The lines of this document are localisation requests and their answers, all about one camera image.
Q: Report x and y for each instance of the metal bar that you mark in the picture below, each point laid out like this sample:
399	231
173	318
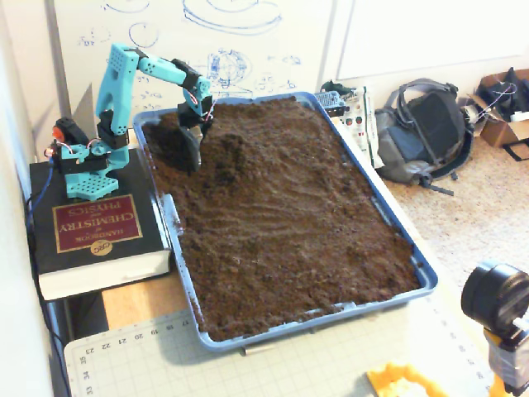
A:
256	350

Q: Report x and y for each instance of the perforated black box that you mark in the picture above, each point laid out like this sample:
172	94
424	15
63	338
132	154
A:
330	101

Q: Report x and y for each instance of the brown soil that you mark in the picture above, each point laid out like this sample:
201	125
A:
289	227

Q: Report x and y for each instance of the blue plastic tray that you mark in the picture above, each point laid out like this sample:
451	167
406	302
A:
430	278

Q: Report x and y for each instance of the black chemistry physics handbook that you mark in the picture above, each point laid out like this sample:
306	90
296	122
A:
95	223

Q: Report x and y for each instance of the whiteboard with blue drawings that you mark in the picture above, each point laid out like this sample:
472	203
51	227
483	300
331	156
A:
186	41

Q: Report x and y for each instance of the yellow plastic part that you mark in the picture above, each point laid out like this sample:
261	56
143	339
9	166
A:
396	374

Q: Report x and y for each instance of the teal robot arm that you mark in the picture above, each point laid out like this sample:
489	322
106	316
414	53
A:
117	82

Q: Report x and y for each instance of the black device orange knob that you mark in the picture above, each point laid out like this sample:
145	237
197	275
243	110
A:
72	130

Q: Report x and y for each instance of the black camera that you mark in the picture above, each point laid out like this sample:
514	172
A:
496	295

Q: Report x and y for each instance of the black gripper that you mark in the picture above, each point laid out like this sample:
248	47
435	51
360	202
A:
191	138

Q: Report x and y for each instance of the grey cutting mat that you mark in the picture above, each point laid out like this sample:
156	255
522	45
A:
289	372

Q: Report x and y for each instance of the white electronics box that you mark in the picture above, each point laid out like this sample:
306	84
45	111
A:
359	132

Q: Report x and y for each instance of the grey taped camera mount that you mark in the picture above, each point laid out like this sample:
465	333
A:
508	364

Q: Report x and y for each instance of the grey backpack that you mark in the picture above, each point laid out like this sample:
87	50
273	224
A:
425	124

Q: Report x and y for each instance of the dark green item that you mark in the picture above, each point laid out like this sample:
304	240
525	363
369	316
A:
336	87

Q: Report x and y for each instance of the black bag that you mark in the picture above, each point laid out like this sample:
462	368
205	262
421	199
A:
502	97

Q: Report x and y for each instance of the cardboard box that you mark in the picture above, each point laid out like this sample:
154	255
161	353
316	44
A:
500	130

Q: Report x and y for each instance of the blank white board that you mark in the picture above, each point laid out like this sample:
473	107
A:
434	33

